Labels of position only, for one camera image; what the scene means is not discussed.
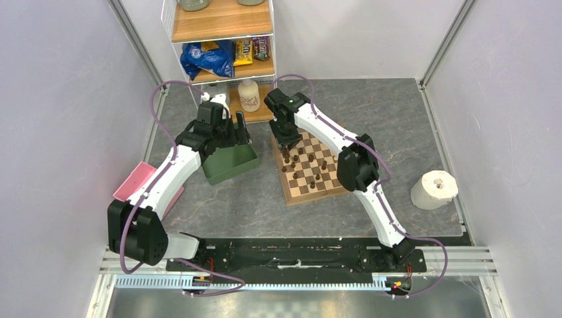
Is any wooden chess board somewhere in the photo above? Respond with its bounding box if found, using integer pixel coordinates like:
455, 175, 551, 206
272, 129, 349, 205

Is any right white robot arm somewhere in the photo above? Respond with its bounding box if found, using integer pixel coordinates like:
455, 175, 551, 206
264, 88, 415, 271

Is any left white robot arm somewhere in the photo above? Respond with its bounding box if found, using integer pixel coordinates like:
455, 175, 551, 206
107, 101, 250, 271

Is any green plastic tray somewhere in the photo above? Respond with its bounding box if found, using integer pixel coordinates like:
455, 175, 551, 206
201, 143, 260, 186

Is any cream lotion bottle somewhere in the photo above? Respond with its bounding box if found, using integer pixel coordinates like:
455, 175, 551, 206
238, 79, 260, 112

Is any blue snack bag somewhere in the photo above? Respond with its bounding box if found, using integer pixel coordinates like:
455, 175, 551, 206
180, 40, 235, 81

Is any yellow candy bag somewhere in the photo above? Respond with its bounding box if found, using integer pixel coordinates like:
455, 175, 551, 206
233, 38, 253, 67

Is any pink plastic tray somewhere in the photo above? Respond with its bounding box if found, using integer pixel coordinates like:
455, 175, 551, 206
107, 160, 193, 221

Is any brown candy bag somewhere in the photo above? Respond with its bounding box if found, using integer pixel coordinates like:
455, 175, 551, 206
252, 36, 271, 62

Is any white paper roll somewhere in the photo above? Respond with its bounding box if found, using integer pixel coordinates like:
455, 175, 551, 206
410, 170, 459, 210

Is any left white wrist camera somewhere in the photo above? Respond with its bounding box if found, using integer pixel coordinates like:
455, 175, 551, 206
201, 92, 231, 119

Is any white wire wooden shelf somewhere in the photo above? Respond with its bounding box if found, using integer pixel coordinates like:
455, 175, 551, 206
161, 1, 276, 123

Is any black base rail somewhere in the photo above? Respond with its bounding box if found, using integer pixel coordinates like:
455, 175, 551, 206
192, 237, 427, 285

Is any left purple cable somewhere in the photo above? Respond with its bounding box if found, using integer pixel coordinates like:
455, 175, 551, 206
119, 80, 246, 298

